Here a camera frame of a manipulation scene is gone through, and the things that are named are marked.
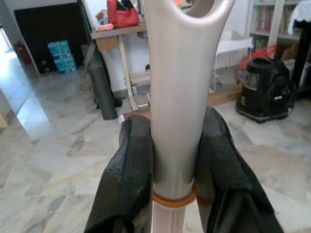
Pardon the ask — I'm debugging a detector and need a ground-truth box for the red fire extinguisher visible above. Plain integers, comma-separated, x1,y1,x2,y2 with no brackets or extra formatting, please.
15,41,32,66

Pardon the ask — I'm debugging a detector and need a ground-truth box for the black stand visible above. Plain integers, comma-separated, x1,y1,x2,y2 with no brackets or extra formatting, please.
291,19,311,94

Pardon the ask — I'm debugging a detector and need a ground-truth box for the white wire basket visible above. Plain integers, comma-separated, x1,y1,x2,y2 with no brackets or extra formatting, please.
212,31,253,94

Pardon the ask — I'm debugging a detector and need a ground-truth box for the white lace cloth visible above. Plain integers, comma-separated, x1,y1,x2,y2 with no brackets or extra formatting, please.
288,0,311,24

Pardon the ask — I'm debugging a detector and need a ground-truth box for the white bookshelf with books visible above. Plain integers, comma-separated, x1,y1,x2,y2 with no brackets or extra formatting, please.
246,0,311,64

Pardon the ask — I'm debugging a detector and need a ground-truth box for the red coiled hose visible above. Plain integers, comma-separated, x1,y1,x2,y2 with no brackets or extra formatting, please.
234,43,279,78

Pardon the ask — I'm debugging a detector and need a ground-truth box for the red fabric bag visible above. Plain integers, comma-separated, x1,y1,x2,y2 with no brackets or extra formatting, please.
107,0,139,28

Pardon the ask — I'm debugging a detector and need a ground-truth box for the blue cardboard box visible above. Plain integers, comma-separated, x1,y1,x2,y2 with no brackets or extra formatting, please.
47,40,78,74

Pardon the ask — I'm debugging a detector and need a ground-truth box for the light wooden table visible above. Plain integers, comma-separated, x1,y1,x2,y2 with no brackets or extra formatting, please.
91,23,153,111

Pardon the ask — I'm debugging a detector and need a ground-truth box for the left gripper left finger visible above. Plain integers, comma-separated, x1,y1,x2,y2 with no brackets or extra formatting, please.
84,114,155,233

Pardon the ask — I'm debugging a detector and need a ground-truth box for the small brown cardboard box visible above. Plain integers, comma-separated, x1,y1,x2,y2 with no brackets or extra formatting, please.
95,9,109,25

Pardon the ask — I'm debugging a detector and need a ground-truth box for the black canister vacuum cleaner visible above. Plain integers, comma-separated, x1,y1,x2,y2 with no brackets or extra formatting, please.
235,57,297,124

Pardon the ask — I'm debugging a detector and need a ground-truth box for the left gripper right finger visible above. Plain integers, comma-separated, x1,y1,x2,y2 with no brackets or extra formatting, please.
193,106,285,233

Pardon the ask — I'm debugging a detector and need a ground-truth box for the grey rolled mat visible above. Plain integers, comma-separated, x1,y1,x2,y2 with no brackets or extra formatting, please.
82,43,119,120

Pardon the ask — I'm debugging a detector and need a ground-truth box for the pink packet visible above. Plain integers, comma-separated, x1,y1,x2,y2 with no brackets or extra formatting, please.
96,23,115,32

